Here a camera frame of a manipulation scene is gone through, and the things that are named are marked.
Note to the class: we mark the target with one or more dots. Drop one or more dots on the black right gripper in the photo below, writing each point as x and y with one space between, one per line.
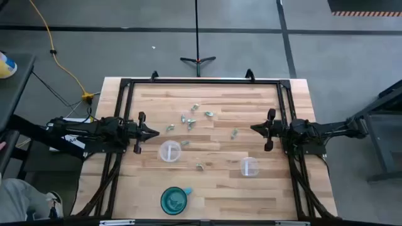
278 128

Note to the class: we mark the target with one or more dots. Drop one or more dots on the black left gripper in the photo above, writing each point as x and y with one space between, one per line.
138 132

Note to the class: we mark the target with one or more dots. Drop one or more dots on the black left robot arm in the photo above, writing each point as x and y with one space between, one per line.
78 129

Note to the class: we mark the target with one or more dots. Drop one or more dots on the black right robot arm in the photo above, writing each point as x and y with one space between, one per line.
329 128

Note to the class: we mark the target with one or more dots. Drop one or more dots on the clear round plastic container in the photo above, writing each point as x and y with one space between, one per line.
249 166
170 151

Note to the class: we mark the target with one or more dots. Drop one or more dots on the teal ceramic mug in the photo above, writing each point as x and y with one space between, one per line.
173 201

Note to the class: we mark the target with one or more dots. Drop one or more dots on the white paper sheet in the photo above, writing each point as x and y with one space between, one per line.
73 141

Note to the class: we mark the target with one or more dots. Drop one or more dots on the black tripod stand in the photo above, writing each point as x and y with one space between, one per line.
197 31

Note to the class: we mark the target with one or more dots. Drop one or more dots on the person's shoe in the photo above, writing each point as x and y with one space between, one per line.
56 204

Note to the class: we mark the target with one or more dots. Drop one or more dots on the black metal stand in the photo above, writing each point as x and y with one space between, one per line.
381 144

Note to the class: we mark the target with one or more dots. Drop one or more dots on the black side table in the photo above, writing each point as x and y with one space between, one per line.
15 94

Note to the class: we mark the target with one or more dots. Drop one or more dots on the person's leg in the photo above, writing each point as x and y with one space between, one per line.
19 201

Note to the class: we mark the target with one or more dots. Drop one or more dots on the person's hand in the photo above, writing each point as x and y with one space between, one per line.
2 145

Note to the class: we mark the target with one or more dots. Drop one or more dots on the yellow blue white bag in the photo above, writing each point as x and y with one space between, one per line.
6 66

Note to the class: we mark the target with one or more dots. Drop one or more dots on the black mat with striped edge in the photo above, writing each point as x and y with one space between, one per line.
364 4

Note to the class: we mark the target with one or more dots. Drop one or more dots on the black metal table frame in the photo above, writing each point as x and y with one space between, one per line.
204 81

